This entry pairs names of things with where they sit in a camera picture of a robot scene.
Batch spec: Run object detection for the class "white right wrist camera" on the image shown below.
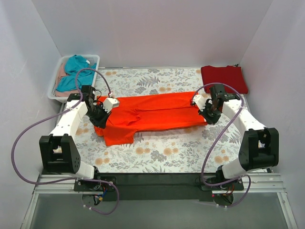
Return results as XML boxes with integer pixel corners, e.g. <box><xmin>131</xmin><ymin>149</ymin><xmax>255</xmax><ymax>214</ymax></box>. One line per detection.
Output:
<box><xmin>191</xmin><ymin>94</ymin><xmax>207</xmax><ymax>111</ymax></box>

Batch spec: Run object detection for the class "pink t-shirt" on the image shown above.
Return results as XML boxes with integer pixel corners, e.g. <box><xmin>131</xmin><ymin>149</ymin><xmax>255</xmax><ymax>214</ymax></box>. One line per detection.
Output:
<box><xmin>55</xmin><ymin>64</ymin><xmax>78</xmax><ymax>97</ymax></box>

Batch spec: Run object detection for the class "floral patterned table mat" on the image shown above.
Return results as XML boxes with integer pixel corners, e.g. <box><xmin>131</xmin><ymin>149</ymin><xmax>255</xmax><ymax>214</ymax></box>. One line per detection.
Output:
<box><xmin>75</xmin><ymin>68</ymin><xmax>242</xmax><ymax>173</ymax></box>

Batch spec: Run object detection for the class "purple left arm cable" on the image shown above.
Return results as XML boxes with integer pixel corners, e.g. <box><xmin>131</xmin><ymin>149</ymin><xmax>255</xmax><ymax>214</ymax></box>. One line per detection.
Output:
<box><xmin>11</xmin><ymin>68</ymin><xmax>120</xmax><ymax>215</ymax></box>

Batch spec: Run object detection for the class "folded dark red t-shirt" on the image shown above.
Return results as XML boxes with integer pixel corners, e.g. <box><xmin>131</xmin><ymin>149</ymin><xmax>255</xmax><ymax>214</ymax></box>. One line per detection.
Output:
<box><xmin>201</xmin><ymin>65</ymin><xmax>249</xmax><ymax>94</ymax></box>

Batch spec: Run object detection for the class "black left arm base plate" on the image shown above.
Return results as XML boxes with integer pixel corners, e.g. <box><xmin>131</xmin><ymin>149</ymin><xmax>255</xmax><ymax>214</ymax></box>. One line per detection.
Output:
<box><xmin>73</xmin><ymin>176</ymin><xmax>116</xmax><ymax>192</ymax></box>

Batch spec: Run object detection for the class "teal t-shirt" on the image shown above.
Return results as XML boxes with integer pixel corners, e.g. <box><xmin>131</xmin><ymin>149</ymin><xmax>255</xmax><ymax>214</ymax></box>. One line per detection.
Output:
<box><xmin>57</xmin><ymin>55</ymin><xmax>96</xmax><ymax>92</ymax></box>

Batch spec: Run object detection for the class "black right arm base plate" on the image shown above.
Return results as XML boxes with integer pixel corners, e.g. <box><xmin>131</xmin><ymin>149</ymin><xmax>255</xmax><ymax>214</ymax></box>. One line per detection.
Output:
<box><xmin>194</xmin><ymin>172</ymin><xmax>244</xmax><ymax>192</ymax></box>

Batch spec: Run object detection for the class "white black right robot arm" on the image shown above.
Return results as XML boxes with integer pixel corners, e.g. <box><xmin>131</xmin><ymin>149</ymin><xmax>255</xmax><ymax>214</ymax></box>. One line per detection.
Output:
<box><xmin>191</xmin><ymin>83</ymin><xmax>279</xmax><ymax>190</ymax></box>

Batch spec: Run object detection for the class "white plastic laundry basket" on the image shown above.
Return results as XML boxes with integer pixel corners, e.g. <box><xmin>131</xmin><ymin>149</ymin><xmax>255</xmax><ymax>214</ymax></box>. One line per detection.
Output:
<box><xmin>47</xmin><ymin>54</ymin><xmax>100</xmax><ymax>103</ymax></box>

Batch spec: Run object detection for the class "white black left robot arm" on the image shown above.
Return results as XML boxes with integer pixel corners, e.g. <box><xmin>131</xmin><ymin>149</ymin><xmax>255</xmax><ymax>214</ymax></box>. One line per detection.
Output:
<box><xmin>39</xmin><ymin>85</ymin><xmax>120</xmax><ymax>191</ymax></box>

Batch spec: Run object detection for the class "aluminium rail frame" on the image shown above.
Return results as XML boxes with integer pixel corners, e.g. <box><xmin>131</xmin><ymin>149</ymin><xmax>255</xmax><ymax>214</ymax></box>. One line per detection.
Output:
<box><xmin>22</xmin><ymin>172</ymin><xmax>297</xmax><ymax>229</ymax></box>

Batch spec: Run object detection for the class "orange t-shirt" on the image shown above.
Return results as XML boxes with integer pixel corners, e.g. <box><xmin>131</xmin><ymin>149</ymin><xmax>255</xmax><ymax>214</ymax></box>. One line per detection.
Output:
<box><xmin>94</xmin><ymin>92</ymin><xmax>207</xmax><ymax>146</ymax></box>

